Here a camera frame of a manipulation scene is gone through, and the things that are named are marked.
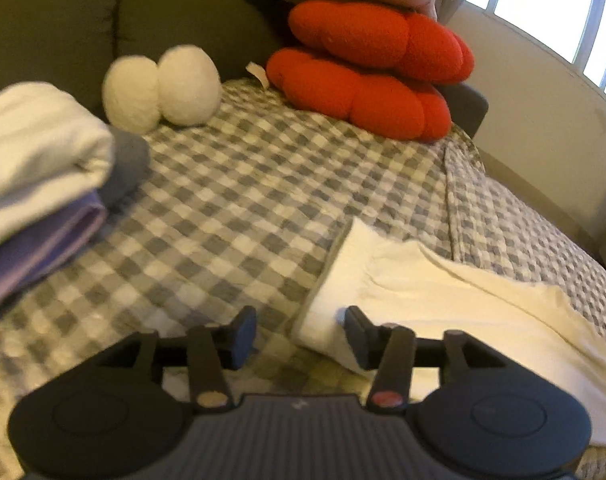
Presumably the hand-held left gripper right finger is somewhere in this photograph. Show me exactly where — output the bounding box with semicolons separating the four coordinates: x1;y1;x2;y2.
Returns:
345;305;509;415

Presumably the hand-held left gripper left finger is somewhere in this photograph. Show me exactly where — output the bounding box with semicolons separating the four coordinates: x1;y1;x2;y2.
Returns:
93;305;258;415

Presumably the cream white garment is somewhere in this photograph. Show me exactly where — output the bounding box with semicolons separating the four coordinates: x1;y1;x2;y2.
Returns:
290;217;606;448

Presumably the grey checkered blanket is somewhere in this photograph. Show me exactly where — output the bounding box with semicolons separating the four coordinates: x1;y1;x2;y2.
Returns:
0;77;606;480

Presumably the folded grey cloth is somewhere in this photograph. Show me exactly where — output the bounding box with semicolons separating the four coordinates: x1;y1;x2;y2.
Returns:
97;125;153;211

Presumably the folded purple cloth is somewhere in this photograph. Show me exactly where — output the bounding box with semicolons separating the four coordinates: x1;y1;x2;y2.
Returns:
0;192;108;332

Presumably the red flower cushion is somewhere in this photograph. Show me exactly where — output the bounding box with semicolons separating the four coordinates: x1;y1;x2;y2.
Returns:
246;47;453;142
288;1;476;84

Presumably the white fluffy plush cushion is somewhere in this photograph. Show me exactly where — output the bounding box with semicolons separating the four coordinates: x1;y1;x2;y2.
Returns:
102;45;223;134

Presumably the folded white striped cloth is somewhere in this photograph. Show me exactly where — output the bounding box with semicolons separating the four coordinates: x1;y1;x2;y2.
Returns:
0;81;116;259

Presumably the dark grey sofa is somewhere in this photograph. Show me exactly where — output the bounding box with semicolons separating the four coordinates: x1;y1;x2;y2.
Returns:
0;0;490;138

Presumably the window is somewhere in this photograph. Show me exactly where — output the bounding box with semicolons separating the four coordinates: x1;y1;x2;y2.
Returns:
466;0;606;107

